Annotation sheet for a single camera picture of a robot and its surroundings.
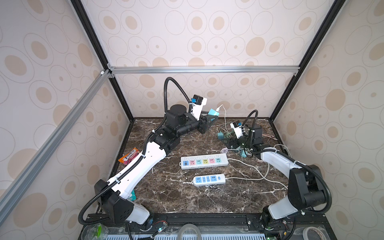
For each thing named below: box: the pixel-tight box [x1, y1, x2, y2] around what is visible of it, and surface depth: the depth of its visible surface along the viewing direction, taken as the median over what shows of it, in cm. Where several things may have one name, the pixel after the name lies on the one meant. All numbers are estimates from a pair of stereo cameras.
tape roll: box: [302, 226, 327, 240], surface depth 71 cm
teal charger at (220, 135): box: [217, 131, 224, 140], surface depth 111 cm
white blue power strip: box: [191, 173, 226, 187], surface depth 87 cm
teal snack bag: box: [129, 189, 137, 201], surface depth 83 cm
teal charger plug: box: [208, 108, 220, 116], surface depth 64 cm
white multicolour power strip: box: [179, 153, 229, 170], surface depth 94 cm
